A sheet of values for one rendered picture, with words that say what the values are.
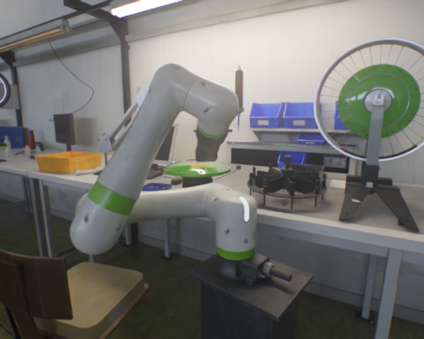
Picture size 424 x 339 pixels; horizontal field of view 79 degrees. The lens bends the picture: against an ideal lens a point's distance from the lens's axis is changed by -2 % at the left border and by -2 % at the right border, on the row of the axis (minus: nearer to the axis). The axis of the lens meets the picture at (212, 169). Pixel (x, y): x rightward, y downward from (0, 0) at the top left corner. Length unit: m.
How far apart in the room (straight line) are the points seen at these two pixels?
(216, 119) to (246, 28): 1.57
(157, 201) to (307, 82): 1.40
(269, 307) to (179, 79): 0.62
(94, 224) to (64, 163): 1.40
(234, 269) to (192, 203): 0.25
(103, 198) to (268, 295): 0.51
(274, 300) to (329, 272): 1.42
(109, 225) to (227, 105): 0.40
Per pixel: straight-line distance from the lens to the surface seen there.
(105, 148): 1.61
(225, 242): 0.83
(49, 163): 2.19
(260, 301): 0.80
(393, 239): 1.04
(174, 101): 0.69
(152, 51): 2.63
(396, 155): 1.37
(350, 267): 2.17
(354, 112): 1.33
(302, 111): 1.94
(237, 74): 1.28
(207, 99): 0.66
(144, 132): 0.67
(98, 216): 0.69
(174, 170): 1.14
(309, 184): 1.20
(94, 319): 1.09
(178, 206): 0.90
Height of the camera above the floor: 1.28
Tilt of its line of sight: 11 degrees down
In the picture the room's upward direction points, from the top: straight up
